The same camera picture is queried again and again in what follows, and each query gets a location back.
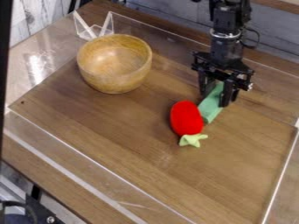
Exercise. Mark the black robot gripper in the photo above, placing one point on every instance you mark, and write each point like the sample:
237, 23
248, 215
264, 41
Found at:
235, 74

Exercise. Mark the green rectangular block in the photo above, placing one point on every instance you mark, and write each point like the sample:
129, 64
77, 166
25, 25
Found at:
209, 106

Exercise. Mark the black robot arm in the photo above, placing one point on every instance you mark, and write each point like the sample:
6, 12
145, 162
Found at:
221, 63

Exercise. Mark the brown wooden bowl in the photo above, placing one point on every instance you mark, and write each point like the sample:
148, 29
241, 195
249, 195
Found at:
114, 62

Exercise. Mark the red plush strawberry toy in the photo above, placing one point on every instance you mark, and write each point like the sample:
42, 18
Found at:
186, 123

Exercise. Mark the clear acrylic table enclosure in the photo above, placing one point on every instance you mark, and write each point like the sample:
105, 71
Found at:
101, 152

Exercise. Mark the black metal bracket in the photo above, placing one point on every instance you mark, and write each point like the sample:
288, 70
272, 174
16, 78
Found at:
36, 211

